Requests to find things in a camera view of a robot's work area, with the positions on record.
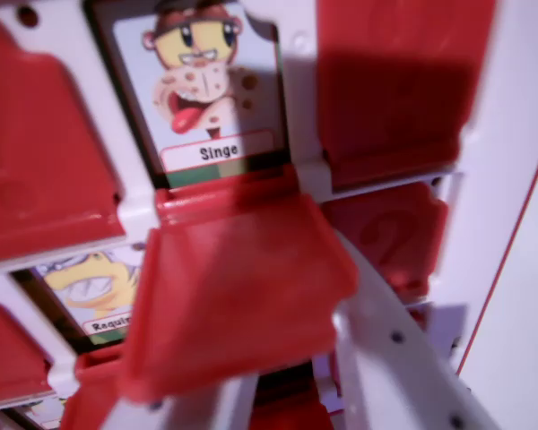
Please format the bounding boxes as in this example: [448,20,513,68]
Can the red board flap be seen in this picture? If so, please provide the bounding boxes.
[119,164,360,400]

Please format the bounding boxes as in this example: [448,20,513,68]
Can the shark picture card Requin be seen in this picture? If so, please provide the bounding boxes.
[10,249,145,356]

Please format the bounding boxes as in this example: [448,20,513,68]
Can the red and white game board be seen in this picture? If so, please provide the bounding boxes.
[0,0,538,430]

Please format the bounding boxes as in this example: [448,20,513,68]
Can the monkey picture card Singe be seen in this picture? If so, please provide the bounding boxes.
[85,0,293,190]

